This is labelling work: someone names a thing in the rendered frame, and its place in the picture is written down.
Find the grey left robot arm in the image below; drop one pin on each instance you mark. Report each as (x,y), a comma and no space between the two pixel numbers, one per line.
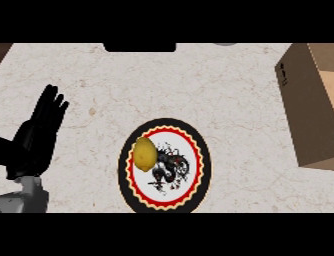
(23,199)

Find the black rimmed decorated plate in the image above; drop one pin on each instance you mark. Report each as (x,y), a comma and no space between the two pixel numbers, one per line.
(168,190)

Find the grey round object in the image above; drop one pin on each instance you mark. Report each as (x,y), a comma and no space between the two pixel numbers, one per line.
(225,44)

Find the brown cardboard box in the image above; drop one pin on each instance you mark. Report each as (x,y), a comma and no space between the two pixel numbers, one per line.
(313,110)

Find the yellow lemon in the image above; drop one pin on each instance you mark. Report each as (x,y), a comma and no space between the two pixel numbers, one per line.
(146,154)

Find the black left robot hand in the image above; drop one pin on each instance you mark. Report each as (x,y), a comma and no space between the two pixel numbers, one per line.
(32,140)

